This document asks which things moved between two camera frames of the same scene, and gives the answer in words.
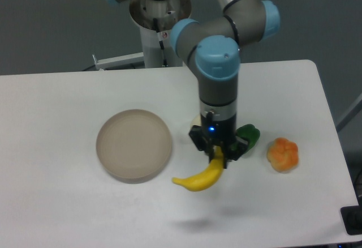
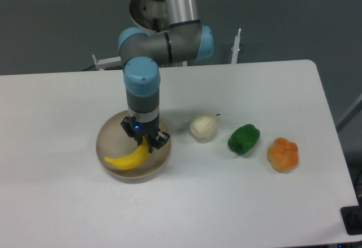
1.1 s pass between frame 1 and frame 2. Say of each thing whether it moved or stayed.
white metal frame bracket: stayed
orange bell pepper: stayed
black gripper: moved
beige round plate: stayed
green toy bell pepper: stayed
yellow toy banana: moved
